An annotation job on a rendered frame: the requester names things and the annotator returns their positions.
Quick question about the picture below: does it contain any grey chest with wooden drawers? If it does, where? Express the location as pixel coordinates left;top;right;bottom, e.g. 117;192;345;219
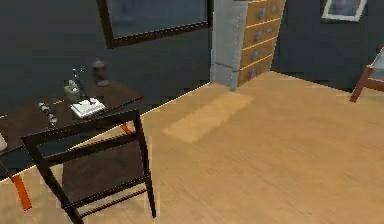
209;0;287;92

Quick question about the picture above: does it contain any dark framed window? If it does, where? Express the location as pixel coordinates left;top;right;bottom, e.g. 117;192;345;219
95;0;214;50

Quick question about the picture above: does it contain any white book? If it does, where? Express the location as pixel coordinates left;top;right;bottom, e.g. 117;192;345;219
70;98;107;119

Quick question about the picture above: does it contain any dark brown wooden chair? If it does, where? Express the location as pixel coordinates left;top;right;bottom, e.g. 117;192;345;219
20;109;158;224

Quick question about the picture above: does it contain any green tissue box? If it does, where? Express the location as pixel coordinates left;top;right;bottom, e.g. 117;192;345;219
63;79;81;104

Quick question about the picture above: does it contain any black and white remote control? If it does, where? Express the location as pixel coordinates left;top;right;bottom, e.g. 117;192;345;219
37;101;58;126

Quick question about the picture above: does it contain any dark desk with orange legs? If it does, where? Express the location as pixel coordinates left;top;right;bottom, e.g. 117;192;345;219
0;79;144;212

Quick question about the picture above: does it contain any red-brown framed furniture piece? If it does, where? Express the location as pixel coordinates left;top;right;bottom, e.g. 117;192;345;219
349;46;384;104

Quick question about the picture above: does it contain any white framed picture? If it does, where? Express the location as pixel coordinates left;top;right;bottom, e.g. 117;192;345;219
321;0;368;23

